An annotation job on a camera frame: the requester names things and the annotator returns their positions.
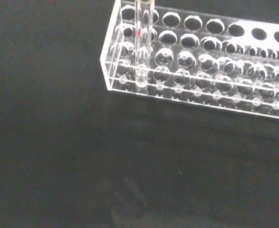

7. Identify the black table cloth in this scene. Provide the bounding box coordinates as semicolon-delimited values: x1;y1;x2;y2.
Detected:
0;0;279;228

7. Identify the clear acrylic test tube rack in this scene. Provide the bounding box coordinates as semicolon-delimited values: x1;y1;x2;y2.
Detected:
99;0;279;123

